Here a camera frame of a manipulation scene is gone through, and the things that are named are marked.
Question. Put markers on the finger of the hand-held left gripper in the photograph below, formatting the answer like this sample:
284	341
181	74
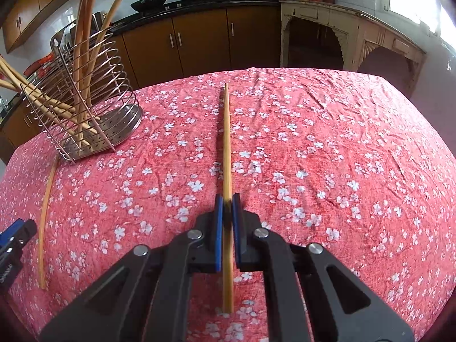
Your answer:
14	231

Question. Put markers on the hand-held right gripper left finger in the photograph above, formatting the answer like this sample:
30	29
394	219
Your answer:
218	228

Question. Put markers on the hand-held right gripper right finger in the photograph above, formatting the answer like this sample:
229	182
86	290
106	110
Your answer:
237	235

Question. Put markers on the red floral tablecloth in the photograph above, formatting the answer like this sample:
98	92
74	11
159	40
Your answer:
320	156

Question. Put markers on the red plastic item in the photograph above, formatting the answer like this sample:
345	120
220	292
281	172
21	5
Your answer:
37	63

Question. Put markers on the brown wooden base cabinets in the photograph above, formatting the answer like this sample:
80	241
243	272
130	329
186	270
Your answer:
206	39

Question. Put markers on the black kitchen countertop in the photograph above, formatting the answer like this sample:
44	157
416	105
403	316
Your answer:
228	0

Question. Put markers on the black wok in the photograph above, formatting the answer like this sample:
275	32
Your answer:
149	1

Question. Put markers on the white carved wooden table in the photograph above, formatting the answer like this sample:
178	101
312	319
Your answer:
356	25

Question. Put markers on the bright window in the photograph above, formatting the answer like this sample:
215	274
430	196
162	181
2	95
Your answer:
416	0

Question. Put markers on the brown wooden wall cabinets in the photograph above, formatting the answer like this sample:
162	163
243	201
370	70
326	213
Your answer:
28	3

